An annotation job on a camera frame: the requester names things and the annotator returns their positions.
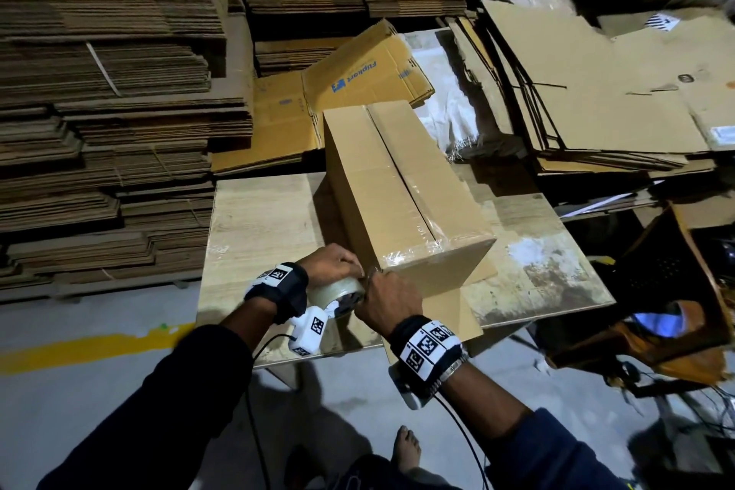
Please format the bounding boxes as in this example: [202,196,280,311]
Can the white plastic sack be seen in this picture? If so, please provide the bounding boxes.
[402,28,512,158]

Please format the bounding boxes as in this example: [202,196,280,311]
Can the black right wrist band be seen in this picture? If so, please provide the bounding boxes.
[388,315,470,399]

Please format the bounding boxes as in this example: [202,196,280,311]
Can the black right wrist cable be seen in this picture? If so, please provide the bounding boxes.
[434,392,495,490]

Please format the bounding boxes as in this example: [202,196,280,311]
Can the brown cardboard box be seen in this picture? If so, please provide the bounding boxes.
[324,101,501,302]

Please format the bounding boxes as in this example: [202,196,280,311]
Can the clear tape roll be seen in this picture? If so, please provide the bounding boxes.
[308,275,369,322]

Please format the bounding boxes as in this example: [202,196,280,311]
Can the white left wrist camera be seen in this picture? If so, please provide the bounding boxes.
[287,302,335,357]

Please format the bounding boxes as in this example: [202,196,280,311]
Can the person's right forearm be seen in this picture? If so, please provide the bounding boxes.
[436,363,627,490]

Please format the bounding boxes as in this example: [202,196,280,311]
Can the person's left hand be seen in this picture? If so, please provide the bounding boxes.
[296,243,367,292]

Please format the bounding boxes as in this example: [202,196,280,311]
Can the yellow carton with blue print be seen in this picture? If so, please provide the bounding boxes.
[301,21,436,146]

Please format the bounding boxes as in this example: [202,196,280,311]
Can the person's right hand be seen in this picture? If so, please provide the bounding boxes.
[354,269,426,338]

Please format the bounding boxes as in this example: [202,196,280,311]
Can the plywood work board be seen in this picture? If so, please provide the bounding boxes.
[198,171,616,368]

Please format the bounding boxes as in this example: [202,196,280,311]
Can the blue glowing device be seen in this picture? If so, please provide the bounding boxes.
[634,309,687,339]

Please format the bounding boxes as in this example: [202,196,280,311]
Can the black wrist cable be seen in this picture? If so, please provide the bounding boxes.
[434,392,495,490]
[243,328,296,490]

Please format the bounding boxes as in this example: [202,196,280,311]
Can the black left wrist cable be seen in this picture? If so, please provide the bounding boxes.
[243,328,296,490]

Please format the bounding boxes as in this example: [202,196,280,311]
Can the person's trouser leg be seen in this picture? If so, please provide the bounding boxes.
[287,443,507,490]

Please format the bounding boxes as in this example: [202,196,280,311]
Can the person's bare foot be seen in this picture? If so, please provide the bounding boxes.
[390,426,424,476]

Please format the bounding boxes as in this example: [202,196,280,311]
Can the stacks of flat cardboard bundles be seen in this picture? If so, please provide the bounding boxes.
[0,0,472,290]

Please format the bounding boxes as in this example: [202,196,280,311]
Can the pile of brown cartons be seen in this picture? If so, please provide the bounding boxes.
[453,0,735,181]

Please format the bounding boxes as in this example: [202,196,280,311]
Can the person's left forearm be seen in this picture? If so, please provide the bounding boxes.
[40,298,283,490]

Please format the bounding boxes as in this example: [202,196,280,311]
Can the black wrist band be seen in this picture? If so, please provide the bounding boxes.
[388,315,470,399]
[243,262,309,325]

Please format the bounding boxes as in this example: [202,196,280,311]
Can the black left wrist band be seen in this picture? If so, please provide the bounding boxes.
[243,262,309,325]

